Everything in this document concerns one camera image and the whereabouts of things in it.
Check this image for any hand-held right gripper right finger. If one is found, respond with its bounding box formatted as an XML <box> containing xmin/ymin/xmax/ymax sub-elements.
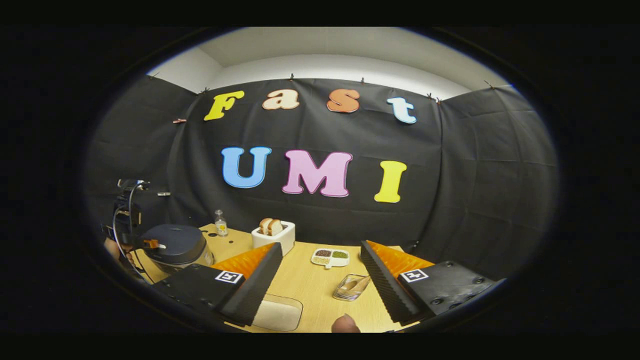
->
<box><xmin>360</xmin><ymin>240</ymin><xmax>506</xmax><ymax>325</ymax></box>

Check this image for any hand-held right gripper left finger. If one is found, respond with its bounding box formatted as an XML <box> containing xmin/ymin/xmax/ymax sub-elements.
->
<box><xmin>152</xmin><ymin>242</ymin><xmax>284</xmax><ymax>328</ymax></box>

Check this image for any dark grey rice cooker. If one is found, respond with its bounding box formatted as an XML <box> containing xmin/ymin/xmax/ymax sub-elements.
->
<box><xmin>137</xmin><ymin>224</ymin><xmax>216</xmax><ymax>275</ymax></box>

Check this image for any wooden spoon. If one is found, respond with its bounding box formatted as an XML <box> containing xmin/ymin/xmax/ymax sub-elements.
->
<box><xmin>340</xmin><ymin>276</ymin><xmax>371</xmax><ymax>294</ymax></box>

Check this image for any white rice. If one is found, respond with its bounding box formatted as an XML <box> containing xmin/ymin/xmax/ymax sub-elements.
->
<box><xmin>254</xmin><ymin>299</ymin><xmax>300</xmax><ymax>328</ymax></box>

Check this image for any metal wire chopstick holder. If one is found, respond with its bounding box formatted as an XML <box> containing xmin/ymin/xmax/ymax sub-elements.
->
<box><xmin>332</xmin><ymin>273</ymin><xmax>372</xmax><ymax>302</ymax></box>

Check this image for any white toaster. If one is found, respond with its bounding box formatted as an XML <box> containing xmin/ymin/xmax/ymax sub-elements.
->
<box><xmin>251</xmin><ymin>221</ymin><xmax>296</xmax><ymax>257</ymax></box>

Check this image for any white divided grain dish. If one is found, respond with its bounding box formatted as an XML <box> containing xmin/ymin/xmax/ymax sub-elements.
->
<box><xmin>311</xmin><ymin>248</ymin><xmax>351</xmax><ymax>270</ymax></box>

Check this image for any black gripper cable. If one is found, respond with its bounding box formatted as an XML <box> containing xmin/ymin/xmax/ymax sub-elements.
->
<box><xmin>112</xmin><ymin>181</ymin><xmax>157</xmax><ymax>285</ymax></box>

